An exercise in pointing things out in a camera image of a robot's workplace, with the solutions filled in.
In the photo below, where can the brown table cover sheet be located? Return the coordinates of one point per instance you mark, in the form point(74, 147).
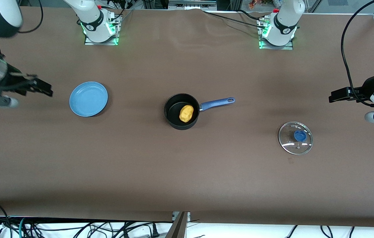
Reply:
point(186, 172)

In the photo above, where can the glass lid with blue knob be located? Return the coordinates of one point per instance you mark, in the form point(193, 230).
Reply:
point(299, 136)

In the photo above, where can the grey metal box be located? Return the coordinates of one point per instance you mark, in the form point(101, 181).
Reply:
point(191, 4)

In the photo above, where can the yellow potato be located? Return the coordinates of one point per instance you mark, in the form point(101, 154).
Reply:
point(186, 113)

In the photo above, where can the blue round plate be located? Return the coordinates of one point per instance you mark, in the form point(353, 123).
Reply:
point(88, 99)

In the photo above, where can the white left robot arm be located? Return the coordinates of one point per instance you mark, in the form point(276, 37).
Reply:
point(286, 19)

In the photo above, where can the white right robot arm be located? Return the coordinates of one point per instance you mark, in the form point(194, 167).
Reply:
point(91, 19)

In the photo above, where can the colourful toy pile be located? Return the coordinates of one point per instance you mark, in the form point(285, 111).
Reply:
point(259, 3)

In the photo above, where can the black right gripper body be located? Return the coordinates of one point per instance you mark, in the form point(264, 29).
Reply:
point(12, 78)

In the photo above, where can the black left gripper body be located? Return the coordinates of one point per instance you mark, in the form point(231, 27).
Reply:
point(367, 86)

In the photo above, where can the aluminium frame post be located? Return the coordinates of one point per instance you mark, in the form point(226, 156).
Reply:
point(178, 226)

